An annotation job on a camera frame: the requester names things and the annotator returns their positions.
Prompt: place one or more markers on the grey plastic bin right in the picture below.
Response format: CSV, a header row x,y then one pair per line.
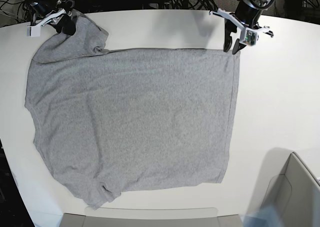
x,y
292,198

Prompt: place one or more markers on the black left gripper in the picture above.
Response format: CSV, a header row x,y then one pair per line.
x,y
248,16

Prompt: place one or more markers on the grey plastic bin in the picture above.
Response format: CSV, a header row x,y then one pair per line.
x,y
118,217
292,198

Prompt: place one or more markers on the grey plastic bin bottom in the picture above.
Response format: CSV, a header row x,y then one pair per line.
x,y
118,217

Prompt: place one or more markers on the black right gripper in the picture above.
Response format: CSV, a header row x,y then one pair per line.
x,y
45,8

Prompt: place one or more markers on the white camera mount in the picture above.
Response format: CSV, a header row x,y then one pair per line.
x,y
34,29
248,36

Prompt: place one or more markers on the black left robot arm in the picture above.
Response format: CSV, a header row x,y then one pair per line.
x,y
258,4

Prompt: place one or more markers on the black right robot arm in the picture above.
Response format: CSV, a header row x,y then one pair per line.
x,y
65,4

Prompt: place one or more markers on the grey T-shirt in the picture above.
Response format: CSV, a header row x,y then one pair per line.
x,y
141,119

